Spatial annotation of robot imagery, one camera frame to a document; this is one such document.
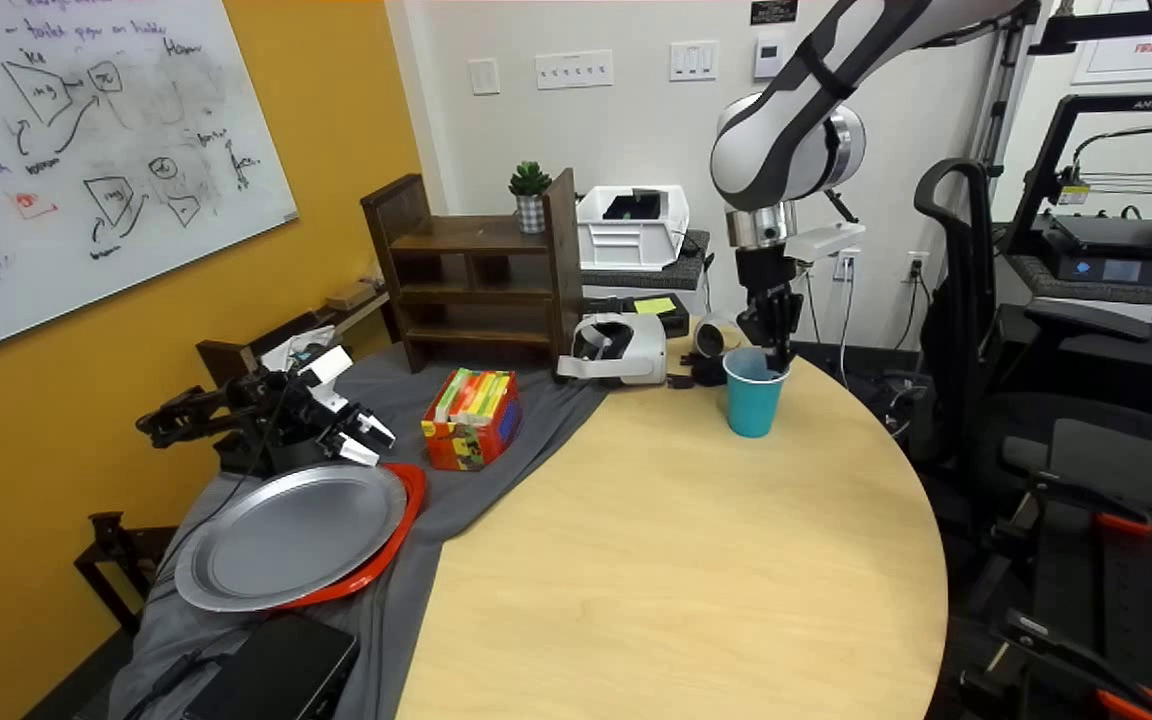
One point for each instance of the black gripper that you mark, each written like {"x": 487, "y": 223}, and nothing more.
{"x": 768, "y": 302}

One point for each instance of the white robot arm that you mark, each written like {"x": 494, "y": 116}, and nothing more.
{"x": 792, "y": 138}

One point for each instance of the light blue plastic cup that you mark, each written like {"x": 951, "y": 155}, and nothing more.
{"x": 748, "y": 394}

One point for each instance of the white VR headset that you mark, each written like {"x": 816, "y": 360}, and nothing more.
{"x": 619, "y": 345}

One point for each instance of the white printer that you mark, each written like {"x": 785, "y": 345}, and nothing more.
{"x": 629, "y": 227}

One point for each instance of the small green potted plant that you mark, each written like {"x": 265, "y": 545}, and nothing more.
{"x": 530, "y": 181}

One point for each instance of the red box of cards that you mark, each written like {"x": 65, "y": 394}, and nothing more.
{"x": 469, "y": 421}

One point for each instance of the brown wooden shelf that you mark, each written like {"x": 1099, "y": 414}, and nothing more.
{"x": 478, "y": 285}

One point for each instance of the black 3D printer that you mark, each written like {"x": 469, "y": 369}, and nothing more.
{"x": 1080, "y": 228}

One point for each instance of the red plate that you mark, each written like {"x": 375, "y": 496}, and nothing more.
{"x": 382, "y": 561}

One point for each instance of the black and white toy robot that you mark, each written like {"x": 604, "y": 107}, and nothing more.
{"x": 279, "y": 417}

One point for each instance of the grey metal plate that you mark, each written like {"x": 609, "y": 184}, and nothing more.
{"x": 291, "y": 539}

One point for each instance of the small black box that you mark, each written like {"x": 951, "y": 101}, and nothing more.
{"x": 291, "y": 671}

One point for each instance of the whiteboard with writing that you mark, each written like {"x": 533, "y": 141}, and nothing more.
{"x": 128, "y": 145}

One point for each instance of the black clamp orange handle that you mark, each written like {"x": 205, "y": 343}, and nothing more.
{"x": 1115, "y": 692}

